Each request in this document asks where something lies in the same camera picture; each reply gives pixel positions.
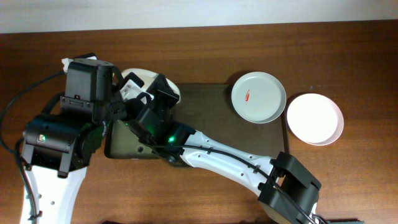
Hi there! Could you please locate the grey plate with red stain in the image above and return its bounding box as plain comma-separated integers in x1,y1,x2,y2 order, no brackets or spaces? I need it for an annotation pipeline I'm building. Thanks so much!
231,72,287,124

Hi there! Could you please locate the pink plate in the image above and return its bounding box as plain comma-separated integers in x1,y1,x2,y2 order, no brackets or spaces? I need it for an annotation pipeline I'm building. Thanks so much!
286,93,345,146

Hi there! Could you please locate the black tray with water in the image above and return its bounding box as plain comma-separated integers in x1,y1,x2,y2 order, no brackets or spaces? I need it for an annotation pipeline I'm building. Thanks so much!
104,120,158,159

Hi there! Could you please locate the cream white plate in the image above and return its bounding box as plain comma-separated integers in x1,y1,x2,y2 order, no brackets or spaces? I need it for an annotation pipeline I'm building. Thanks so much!
120,68,181,104

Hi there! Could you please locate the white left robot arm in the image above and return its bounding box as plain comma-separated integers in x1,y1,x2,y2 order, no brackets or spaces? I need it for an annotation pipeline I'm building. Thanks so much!
18,57,126,223

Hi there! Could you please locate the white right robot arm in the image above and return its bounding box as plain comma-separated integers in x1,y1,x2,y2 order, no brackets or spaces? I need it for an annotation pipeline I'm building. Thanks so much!
120,72,325,223

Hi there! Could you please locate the dark brown serving tray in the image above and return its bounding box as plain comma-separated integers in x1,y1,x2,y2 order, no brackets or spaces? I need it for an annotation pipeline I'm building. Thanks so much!
172,84,290,158

